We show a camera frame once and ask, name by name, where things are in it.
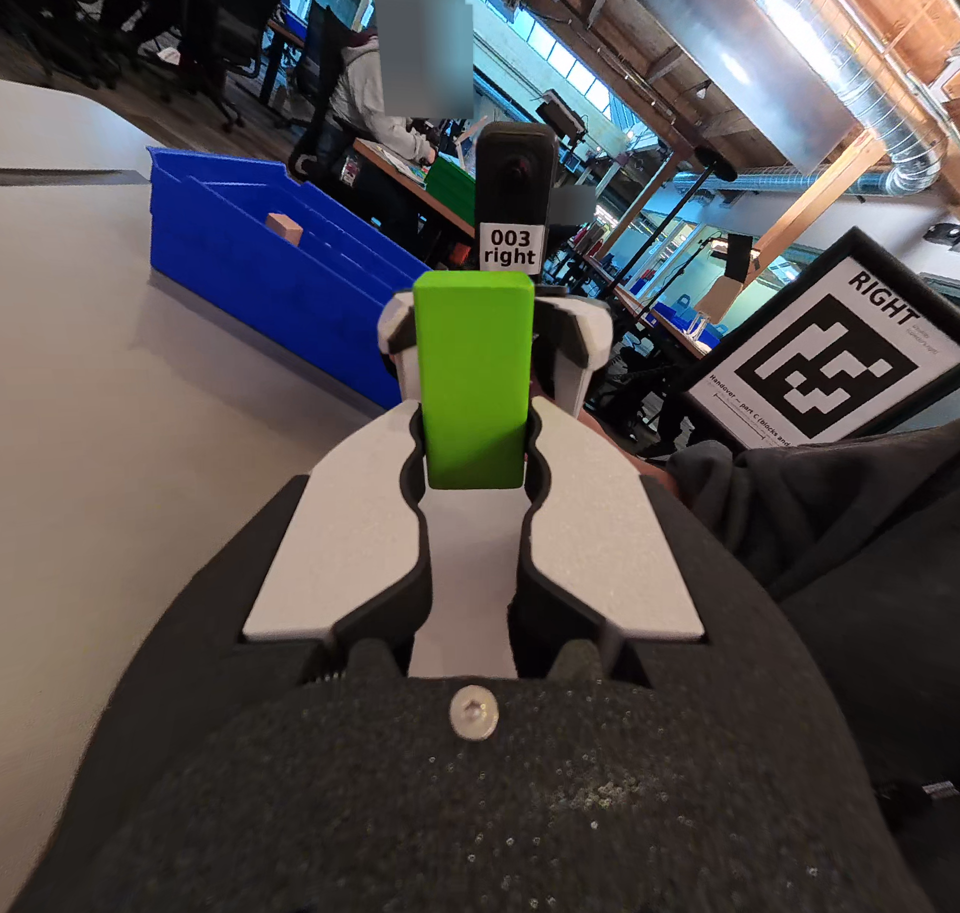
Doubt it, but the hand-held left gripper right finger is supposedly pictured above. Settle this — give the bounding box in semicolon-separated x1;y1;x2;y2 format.
518;400;706;644

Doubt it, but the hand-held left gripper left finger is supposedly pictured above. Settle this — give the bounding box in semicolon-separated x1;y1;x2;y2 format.
242;403;436;644

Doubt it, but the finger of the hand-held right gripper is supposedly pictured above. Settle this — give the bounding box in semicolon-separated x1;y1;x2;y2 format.
377;291;426;406
530;295;618;418

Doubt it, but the long green wooden block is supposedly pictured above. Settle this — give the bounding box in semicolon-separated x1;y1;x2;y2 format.
413;270;540;493

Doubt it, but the blue plastic bin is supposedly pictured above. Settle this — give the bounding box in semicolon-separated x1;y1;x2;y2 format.
146;147;438;410

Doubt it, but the green box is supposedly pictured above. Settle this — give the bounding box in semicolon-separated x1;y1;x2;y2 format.
423;154;480;226

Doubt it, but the wooden table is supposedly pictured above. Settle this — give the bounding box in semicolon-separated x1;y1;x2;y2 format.
351;135;480;242

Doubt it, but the printed marker board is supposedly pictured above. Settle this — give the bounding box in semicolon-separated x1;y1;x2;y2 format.
681;226;960;451

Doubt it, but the silver ventilation duct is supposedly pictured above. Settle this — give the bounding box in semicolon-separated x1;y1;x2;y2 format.
717;0;960;197

